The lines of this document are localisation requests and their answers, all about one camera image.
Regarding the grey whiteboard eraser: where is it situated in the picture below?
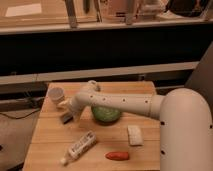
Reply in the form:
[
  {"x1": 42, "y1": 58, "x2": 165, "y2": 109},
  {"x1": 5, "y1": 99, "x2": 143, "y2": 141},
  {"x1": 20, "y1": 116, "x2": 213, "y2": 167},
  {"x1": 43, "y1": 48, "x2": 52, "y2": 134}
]
[{"x1": 60, "y1": 113, "x2": 73, "y2": 124}]

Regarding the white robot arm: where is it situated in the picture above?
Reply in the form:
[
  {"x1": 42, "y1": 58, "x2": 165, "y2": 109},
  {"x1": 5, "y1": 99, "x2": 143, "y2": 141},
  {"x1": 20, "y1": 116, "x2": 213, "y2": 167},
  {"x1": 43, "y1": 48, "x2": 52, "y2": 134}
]
[{"x1": 59, "y1": 80, "x2": 213, "y2": 171}]

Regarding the white sponge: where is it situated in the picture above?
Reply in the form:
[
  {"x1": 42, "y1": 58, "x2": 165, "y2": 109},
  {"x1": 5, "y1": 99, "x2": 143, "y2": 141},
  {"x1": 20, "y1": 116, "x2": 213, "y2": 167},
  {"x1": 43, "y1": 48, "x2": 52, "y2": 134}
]
[{"x1": 127, "y1": 125, "x2": 143, "y2": 146}]

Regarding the white paper cup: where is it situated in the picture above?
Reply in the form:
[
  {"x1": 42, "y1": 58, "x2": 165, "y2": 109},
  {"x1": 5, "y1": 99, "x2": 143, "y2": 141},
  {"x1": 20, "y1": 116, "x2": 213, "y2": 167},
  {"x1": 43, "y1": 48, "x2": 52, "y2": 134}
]
[{"x1": 47, "y1": 87, "x2": 65, "y2": 105}]

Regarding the green bowl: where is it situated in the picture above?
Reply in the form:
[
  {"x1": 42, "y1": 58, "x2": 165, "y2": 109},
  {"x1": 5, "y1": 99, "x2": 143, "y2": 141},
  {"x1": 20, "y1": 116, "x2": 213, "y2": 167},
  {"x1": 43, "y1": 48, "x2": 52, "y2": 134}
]
[{"x1": 91, "y1": 107, "x2": 122, "y2": 123}]

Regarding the white tube bottle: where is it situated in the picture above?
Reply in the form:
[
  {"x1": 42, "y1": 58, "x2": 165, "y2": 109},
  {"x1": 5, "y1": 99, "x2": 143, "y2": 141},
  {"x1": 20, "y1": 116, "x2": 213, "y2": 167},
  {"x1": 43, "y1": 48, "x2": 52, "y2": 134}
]
[{"x1": 60, "y1": 131, "x2": 97, "y2": 166}]

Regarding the orange plastic carrot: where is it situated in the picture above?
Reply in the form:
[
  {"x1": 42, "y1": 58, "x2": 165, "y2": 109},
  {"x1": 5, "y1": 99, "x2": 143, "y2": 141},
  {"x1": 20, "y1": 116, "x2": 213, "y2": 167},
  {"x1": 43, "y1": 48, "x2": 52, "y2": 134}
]
[{"x1": 105, "y1": 152, "x2": 129, "y2": 161}]

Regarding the white paper sheet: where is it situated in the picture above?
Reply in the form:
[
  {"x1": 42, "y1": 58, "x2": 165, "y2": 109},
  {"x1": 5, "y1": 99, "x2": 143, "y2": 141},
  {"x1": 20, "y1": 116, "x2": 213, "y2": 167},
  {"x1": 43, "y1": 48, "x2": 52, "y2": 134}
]
[{"x1": 5, "y1": 3, "x2": 42, "y2": 17}]

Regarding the black floor cable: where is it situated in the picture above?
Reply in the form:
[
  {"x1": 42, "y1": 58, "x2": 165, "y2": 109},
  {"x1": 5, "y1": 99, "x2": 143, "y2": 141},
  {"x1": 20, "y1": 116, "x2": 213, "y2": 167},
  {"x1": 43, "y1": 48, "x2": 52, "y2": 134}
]
[{"x1": 0, "y1": 108, "x2": 42, "y2": 120}]

